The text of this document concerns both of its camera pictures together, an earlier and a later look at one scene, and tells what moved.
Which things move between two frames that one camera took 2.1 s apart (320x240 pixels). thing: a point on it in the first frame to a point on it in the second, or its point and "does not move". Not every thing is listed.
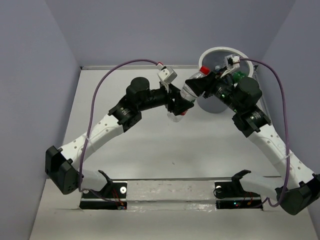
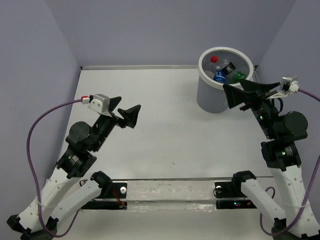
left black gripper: [179, 105] to [130, 115]
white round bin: [215, 56] does not move
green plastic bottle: [237, 76] does not move
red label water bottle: [176, 117] to [210, 69]
